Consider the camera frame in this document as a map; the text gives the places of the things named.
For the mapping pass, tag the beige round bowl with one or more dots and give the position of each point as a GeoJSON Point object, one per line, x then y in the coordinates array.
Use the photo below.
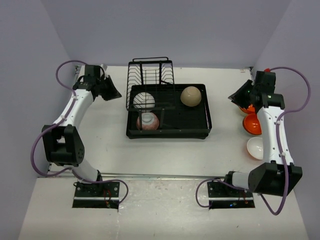
{"type": "Point", "coordinates": [191, 96]}

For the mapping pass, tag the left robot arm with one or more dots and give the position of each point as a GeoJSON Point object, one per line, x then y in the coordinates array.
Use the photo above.
{"type": "Point", "coordinates": [62, 142]}

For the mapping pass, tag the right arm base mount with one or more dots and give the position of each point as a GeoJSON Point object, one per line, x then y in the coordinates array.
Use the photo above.
{"type": "Point", "coordinates": [221, 196]}

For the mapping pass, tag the red patterned bowl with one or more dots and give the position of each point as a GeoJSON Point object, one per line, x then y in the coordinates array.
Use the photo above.
{"type": "Point", "coordinates": [148, 121]}

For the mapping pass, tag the black wire plate rack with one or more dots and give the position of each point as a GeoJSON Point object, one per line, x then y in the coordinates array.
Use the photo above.
{"type": "Point", "coordinates": [154, 75]}

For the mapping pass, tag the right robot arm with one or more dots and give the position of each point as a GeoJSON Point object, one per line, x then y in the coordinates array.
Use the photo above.
{"type": "Point", "coordinates": [278, 174]}

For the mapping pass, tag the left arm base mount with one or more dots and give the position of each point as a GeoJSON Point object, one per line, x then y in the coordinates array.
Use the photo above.
{"type": "Point", "coordinates": [96, 196]}

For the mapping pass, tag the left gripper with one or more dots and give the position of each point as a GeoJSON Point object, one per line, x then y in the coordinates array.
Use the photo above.
{"type": "Point", "coordinates": [113, 93]}

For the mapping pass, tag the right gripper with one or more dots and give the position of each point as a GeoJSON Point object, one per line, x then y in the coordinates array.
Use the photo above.
{"type": "Point", "coordinates": [237, 98]}

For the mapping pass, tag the black dish rack tray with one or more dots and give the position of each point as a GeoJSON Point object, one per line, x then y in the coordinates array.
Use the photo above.
{"type": "Point", "coordinates": [181, 122]}

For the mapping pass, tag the orange white bowl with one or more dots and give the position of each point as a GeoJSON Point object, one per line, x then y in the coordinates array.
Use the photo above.
{"type": "Point", "coordinates": [255, 147]}

